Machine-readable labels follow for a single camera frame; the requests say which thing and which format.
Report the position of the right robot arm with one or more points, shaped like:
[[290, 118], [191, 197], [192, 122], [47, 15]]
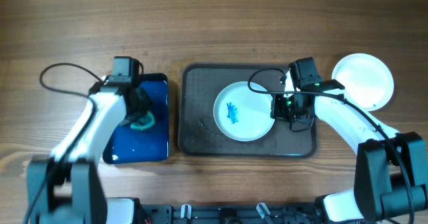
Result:
[[391, 167]]

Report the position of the dark brown serving tray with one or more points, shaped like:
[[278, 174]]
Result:
[[198, 132]]

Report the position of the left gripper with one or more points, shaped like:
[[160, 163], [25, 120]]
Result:
[[144, 102]]

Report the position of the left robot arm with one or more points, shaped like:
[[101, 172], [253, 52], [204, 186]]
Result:
[[64, 187]]

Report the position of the blue water basin tray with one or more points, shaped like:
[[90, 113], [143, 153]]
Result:
[[128, 145]]

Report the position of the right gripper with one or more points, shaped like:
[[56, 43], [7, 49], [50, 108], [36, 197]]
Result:
[[284, 109]]

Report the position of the white plate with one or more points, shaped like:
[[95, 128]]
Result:
[[242, 111], [366, 78]]

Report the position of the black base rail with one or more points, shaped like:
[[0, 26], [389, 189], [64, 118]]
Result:
[[291, 213]]

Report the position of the green yellow sponge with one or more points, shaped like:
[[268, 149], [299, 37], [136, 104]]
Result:
[[143, 122]]

